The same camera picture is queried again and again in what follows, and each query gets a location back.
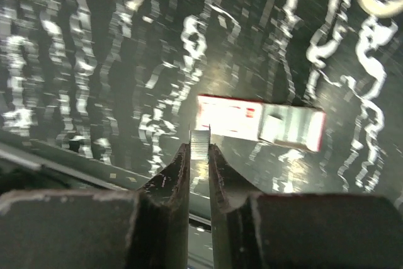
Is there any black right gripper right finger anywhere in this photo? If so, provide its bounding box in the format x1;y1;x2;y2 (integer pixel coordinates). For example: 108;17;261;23
208;145;402;268

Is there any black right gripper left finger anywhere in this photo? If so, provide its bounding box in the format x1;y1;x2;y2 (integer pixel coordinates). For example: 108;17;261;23
1;144;190;268

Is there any grey staple strip piece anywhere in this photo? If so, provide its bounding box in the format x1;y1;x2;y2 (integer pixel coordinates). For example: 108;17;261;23
189;127;211;161

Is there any staple box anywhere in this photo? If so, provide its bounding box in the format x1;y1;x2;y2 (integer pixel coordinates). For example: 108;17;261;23
196;94;326;152

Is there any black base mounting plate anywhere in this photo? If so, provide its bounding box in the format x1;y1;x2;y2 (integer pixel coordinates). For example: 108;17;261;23
1;140;213;268

